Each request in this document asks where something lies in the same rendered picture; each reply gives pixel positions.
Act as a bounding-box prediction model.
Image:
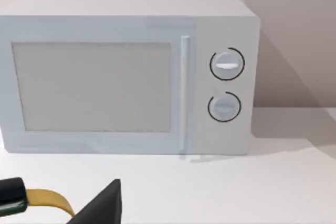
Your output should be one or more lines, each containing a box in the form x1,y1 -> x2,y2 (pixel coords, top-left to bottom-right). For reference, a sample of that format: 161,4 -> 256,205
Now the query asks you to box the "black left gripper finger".
66,178 -> 122,224

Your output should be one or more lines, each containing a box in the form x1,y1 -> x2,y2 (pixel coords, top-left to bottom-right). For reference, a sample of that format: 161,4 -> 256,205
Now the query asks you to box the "microwave oven door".
0,15 -> 198,156

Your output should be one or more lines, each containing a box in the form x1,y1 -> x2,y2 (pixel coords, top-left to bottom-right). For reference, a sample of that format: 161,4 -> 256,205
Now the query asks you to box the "dark green bottle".
0,177 -> 75,218

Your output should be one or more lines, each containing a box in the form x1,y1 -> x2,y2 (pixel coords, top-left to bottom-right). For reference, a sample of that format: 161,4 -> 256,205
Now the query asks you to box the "pale microwave oven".
0,0 -> 261,156

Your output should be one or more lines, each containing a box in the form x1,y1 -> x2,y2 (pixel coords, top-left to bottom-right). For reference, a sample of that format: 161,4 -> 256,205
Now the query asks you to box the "smaller microwave knob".
207,91 -> 242,123

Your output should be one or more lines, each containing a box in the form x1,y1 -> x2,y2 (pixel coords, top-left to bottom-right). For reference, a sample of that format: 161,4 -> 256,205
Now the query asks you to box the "larger microwave knob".
209,47 -> 246,81

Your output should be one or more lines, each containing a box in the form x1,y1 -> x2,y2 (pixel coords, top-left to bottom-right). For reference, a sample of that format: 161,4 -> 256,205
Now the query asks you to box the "microwave door handle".
180,35 -> 190,155

